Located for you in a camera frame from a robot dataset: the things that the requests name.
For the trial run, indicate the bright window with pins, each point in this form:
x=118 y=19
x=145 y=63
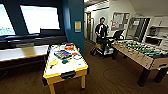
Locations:
x=40 y=19
x=6 y=21

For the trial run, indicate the orange red board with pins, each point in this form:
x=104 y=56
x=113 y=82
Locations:
x=69 y=46

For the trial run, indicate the black built-in microwave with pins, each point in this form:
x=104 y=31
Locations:
x=153 y=40

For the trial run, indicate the person in dark jacket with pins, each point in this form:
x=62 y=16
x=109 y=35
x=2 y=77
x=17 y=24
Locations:
x=101 y=30

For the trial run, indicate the brown wooden door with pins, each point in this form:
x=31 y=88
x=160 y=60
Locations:
x=88 y=28

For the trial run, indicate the framed wall picture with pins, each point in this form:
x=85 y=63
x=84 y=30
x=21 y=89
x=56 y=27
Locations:
x=77 y=26

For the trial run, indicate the blue game box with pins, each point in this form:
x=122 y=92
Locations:
x=62 y=54

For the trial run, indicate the teal round disc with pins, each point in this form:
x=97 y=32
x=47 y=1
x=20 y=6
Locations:
x=65 y=61

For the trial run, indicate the dark sofa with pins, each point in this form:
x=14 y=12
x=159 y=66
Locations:
x=33 y=38

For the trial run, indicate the green foosball table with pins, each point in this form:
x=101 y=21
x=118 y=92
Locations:
x=143 y=56

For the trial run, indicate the white top low table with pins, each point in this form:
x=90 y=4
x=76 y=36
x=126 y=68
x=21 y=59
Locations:
x=20 y=53

